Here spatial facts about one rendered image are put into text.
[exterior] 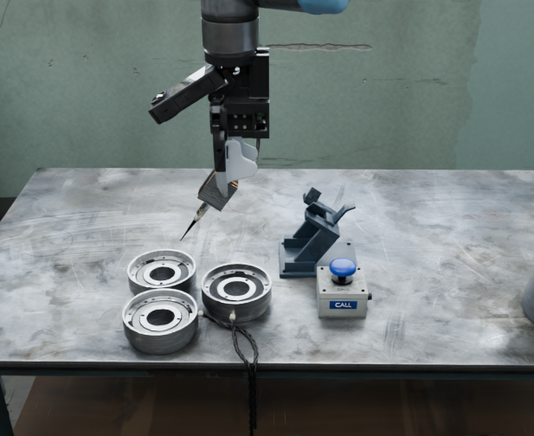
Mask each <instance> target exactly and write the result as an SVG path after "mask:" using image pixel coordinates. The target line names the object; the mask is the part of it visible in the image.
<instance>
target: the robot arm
mask: <svg viewBox="0 0 534 436"><path fill-rule="evenodd" d="M349 1H350V0H201V13H202V17H201V22H202V37H203V47H204V48H205V49H204V56H205V61H206V62H207V63H208V65H207V66H205V67H203V68H201V69H200V70H198V71H197V72H195V73H194V74H192V75H191V76H189V77H188V78H186V79H185V80H182V81H181V82H179V83H178V84H176V85H175V86H174V87H172V88H170V89H169V90H167V91H163V92H161V93H160V94H158V95H157V96H156V97H154V98H153V99H152V101H151V105H150V108H149V111H148V113H149V114H150V115H151V116H152V117H153V119H154V120H155V121H156V123H157V124H158V125H161V124H162V123H163V122H167V121H168V120H170V119H173V118H174V117H175V116H177V115H178V114H179V113H180V112H181V111H182V110H184V109H185V108H187V107H188V106H191V105H192V104H194V103H195V102H197V101H198V100H200V99H201V98H203V97H204V96H206V95H208V100H209V102H210V103H209V123H210V133H211V134H213V150H214V162H215V172H216V185H217V188H218V189H219V190H220V191H221V193H222V195H223V196H224V197H228V183H230V182H233V181H236V180H240V179H243V178H247V177H251V176H254V175H255V174H256V172H257V164H256V163H255V162H253V161H254V160H255V159H256V158H257V156H258V151H257V149H256V148H254V147H253V146H251V145H249V144H245V143H244V142H243V140H242V139H243V138H269V48H258V47H259V8H265V9H273V10H290V11H298V12H306V13H308V14H311V15H322V14H332V15H336V14H339V13H341V12H343V11H344V10H345V9H346V7H347V5H348V2H349ZM236 67H238V68H236ZM255 125H256V129H255ZM266 128H267V130H266V131H264V130H265V129H266ZM257 130H263V131H257ZM228 137H230V139H228ZM522 307H523V310H524V313H525V315H526V316H527V317H528V318H529V319H530V320H531V321H532V322H533V323H534V274H533V276H532V277H531V279H530V280H529V281H528V283H527V285H526V287H525V289H524V295H523V298H522Z"/></svg>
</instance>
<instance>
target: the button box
mask: <svg viewBox="0 0 534 436"><path fill-rule="evenodd" d="M316 293H317V303H318V318H366V313H367V304H368V300H372V293H371V292H368V289H367V285H366V280H365V276H364V268H363V267H362V266H357V271H356V272H355V273H354V274H353V275H351V276H349V277H346V279H339V278H338V276H336V275H334V274H333V273H331V272H330V270H329V267H328V266H317V285H316Z"/></svg>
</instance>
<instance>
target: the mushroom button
mask: <svg viewBox="0 0 534 436"><path fill-rule="evenodd" d="M329 270H330V272H331V273H333V274H334V275H336V276H338V278H339V279H346V277H349V276H351V275H353V274H354V273H355V272H356V271H357V266H356V264H355V262H354V261H353V260H350V259H346V258H337V259H334V260H332V261H331V263H330V265H329Z"/></svg>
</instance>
